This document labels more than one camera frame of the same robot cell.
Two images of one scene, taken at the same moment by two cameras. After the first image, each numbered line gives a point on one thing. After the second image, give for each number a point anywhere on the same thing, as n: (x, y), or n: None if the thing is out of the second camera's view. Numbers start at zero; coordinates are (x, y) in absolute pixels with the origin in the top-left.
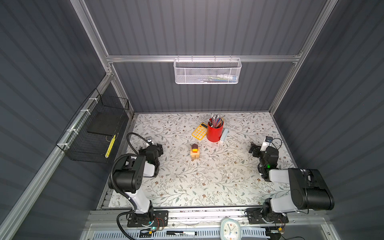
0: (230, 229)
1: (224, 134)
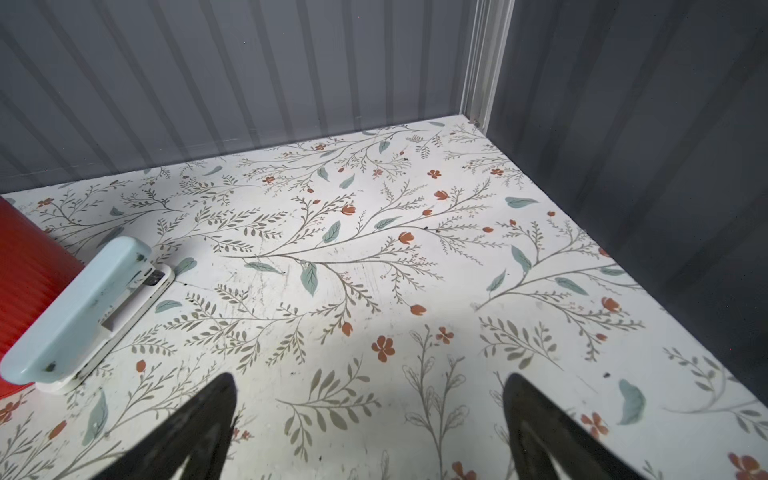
0: None
1: (82, 326)
